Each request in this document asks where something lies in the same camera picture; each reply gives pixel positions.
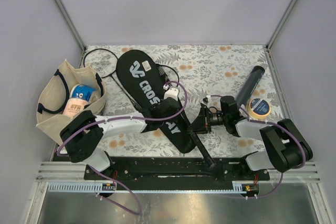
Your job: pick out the badminton racket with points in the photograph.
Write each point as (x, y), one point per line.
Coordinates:
(104, 62)
(208, 159)

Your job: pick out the left aluminium frame post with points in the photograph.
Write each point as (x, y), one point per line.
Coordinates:
(67, 19)

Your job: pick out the right aluminium frame post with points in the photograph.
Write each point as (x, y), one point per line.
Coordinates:
(289, 9)

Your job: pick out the blue white can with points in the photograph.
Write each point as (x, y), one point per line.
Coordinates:
(81, 91)

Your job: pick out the black racket cover bag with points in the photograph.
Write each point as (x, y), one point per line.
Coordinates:
(140, 77)

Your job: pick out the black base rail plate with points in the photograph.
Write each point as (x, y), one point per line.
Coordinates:
(178, 174)

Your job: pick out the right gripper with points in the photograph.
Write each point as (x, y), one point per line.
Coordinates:
(202, 123)

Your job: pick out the masking tape roll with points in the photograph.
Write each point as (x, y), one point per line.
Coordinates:
(259, 108)

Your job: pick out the black shuttlecock tube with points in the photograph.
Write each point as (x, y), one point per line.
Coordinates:
(250, 84)

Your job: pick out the floral table mat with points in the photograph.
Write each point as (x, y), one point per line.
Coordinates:
(204, 70)

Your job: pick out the aluminium frame post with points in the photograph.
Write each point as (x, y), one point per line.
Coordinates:
(289, 9)
(67, 19)

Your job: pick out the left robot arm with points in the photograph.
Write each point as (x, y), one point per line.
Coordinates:
(83, 134)

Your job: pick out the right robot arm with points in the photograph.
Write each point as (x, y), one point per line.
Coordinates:
(285, 147)

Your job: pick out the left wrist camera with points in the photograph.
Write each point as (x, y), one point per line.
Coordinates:
(171, 92)

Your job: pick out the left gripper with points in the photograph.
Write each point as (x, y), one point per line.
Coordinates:
(174, 117)

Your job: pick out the beige canvas tote bag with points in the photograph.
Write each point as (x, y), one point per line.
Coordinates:
(55, 95)

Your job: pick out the pink labelled jar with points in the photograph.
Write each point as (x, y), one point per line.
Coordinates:
(74, 106)

